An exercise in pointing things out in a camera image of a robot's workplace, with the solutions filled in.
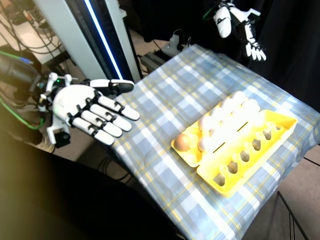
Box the black metal stand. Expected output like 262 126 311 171
276 191 310 240

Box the blue plaid tablecloth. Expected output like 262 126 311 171
107 44 320 240

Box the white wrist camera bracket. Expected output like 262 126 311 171
46 117 71 149

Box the brown egg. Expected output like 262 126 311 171
174 134 191 152

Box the yellow egg box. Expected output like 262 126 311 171
170 99 299 199

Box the green cable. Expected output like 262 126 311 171
202 4 216 21
0 97 46 130

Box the black curtain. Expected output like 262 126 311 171
129 0 320 113

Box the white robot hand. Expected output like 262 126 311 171
51 78 141 146
241 23 268 62

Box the grey clamp device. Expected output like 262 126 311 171
162 28 192 55

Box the grey column with light strip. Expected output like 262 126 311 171
33 0 143 95

